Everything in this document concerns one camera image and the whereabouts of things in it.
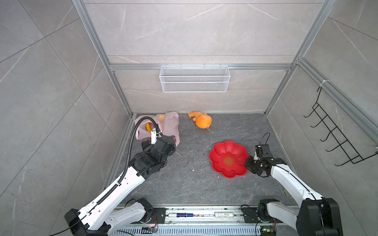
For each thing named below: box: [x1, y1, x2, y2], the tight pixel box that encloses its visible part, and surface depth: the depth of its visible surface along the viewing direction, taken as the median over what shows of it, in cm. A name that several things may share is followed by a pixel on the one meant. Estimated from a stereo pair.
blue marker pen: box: [176, 212, 194, 218], surface depth 74 cm
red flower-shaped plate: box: [209, 140, 250, 179], surface depth 95 cm
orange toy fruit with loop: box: [188, 111, 213, 131], surface depth 109 cm
